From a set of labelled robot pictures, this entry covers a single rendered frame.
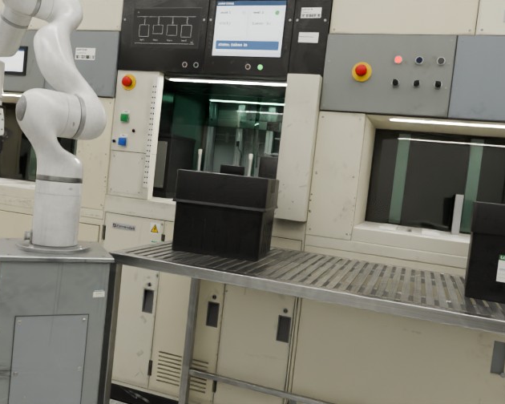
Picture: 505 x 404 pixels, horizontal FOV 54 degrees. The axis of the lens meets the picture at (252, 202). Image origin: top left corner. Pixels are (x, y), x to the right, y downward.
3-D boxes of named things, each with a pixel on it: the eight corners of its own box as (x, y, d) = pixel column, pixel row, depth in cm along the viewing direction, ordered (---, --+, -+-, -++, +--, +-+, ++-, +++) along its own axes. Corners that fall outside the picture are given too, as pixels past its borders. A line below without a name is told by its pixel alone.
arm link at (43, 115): (90, 183, 137) (98, 97, 136) (22, 179, 123) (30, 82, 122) (70, 180, 145) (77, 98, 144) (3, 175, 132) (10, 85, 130)
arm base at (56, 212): (16, 252, 125) (22, 179, 124) (15, 240, 142) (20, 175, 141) (94, 255, 133) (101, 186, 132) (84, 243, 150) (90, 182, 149)
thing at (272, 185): (171, 201, 153) (175, 159, 152) (198, 198, 182) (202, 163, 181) (265, 212, 147) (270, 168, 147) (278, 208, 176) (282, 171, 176)
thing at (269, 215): (195, 240, 181) (200, 193, 180) (270, 250, 177) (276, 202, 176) (169, 250, 154) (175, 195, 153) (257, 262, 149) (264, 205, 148)
